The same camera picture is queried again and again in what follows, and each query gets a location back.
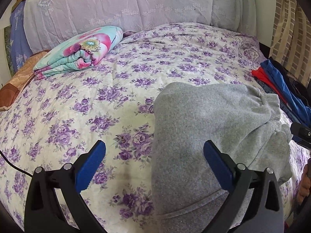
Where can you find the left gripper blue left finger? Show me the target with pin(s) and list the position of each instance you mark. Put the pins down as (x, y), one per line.
(42, 210)

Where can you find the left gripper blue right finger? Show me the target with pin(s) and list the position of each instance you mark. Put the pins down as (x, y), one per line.
(265, 210)

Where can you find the grey fleece pants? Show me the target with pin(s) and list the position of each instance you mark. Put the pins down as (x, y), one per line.
(240, 120)

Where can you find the person's hand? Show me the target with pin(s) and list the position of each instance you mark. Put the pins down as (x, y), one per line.
(304, 186)

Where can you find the red garment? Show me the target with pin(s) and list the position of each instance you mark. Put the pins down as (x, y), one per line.
(261, 76)

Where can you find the beige checkered curtain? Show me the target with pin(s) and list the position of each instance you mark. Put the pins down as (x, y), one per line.
(291, 40)

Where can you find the purple floral bed sheet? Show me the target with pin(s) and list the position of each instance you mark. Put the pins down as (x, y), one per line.
(54, 120)

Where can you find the brown orange pillow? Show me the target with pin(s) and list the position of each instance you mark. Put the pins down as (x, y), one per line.
(22, 78)

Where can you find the blue patterned cloth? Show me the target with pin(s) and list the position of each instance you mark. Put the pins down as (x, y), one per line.
(19, 48)

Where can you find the folded floral turquoise pink blanket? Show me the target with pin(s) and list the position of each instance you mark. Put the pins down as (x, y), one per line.
(78, 53)

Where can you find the lavender lace covered headboard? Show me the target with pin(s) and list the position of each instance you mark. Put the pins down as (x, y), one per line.
(48, 23)

